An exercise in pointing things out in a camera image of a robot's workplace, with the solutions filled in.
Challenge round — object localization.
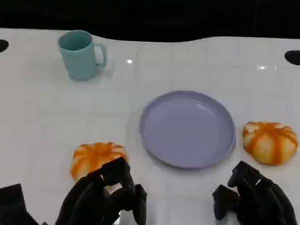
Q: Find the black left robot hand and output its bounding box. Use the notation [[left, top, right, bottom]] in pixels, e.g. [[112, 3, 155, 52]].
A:
[[54, 153, 150, 225]]

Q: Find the orange and white toy bread roll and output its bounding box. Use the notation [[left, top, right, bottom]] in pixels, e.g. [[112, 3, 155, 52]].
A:
[[241, 120, 300, 166], [70, 140, 129, 184]]

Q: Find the lilac plate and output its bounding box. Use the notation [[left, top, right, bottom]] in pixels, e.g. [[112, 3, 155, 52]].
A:
[[137, 88, 239, 171]]

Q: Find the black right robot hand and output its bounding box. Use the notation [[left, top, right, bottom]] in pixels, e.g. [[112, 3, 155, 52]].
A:
[[211, 159, 300, 225]]

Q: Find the pale green mug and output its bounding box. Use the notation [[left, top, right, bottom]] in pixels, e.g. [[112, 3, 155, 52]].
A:
[[56, 29, 109, 82]]

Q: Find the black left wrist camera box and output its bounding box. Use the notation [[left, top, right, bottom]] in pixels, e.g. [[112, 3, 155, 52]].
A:
[[0, 182, 52, 225]]

